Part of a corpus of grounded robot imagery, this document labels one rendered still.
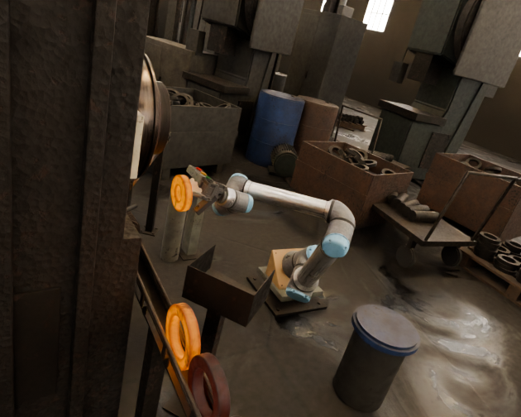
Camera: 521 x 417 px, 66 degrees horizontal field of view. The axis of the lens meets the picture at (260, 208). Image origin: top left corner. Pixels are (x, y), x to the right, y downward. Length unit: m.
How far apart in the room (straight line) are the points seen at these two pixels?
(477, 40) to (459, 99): 0.96
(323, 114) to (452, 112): 2.23
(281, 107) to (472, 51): 2.62
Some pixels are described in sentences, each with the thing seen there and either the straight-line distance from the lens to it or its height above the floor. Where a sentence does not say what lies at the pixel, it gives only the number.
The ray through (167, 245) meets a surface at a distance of 2.71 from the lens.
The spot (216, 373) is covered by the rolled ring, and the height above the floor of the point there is 0.75.
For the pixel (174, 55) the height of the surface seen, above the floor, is 0.99.
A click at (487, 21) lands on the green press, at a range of 6.21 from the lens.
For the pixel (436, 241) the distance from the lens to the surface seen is 3.58.
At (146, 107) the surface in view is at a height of 1.20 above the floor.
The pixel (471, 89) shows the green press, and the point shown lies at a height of 1.48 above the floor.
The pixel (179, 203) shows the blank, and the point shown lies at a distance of 1.72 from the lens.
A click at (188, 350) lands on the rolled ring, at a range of 1.15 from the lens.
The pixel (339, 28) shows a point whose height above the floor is 1.82.
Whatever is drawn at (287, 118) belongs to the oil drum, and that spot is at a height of 0.66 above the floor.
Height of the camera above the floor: 1.51
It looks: 23 degrees down
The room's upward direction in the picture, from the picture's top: 15 degrees clockwise
